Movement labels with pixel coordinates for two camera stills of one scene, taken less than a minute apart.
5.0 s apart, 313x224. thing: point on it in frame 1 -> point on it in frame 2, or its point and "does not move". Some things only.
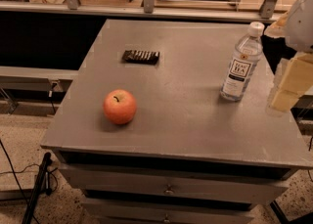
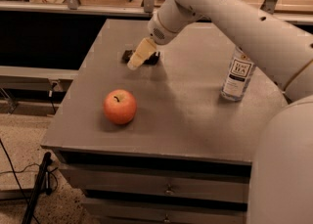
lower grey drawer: (120, 211) does not move
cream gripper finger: (298, 75) -> (145, 48)
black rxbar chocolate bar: (141, 57) does not move
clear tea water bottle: (245, 59) does not move
